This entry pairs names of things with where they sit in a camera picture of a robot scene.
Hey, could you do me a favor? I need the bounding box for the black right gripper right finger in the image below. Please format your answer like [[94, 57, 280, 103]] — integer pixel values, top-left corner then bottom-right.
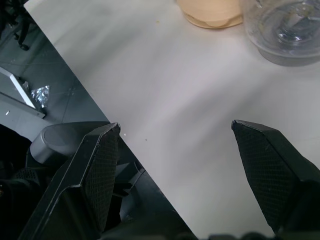
[[230, 119, 320, 240]]

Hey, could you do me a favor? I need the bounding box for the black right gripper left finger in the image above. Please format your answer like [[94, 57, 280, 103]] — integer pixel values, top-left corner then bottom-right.
[[18, 122, 122, 240]]

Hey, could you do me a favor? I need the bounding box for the cream plastic blender lid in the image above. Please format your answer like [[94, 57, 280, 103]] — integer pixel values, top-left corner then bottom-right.
[[174, 0, 245, 29]]

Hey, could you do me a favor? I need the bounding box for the clear plastic blender jar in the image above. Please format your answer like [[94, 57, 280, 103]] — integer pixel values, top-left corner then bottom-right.
[[240, 0, 320, 67]]

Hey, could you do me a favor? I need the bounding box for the silver robot body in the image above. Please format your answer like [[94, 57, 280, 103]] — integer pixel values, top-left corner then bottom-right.
[[26, 121, 152, 223]]

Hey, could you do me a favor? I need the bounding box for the crumpled clear plastic wrap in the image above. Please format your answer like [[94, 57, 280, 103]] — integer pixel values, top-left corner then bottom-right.
[[29, 85, 51, 109]]

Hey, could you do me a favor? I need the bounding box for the black floor equipment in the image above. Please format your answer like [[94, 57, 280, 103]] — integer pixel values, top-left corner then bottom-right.
[[0, 0, 31, 51]]

